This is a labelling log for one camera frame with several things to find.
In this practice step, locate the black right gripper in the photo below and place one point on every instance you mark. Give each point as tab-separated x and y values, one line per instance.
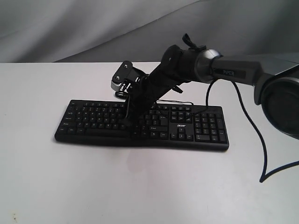
144	91

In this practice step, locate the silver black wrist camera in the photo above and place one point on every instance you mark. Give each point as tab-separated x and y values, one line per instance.
126	73

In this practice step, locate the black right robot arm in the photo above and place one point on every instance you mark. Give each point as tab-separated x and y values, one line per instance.
275	81

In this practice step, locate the black acer keyboard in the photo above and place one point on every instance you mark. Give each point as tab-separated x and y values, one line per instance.
170	126

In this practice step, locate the grey backdrop cloth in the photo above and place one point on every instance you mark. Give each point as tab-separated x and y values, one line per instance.
141	30

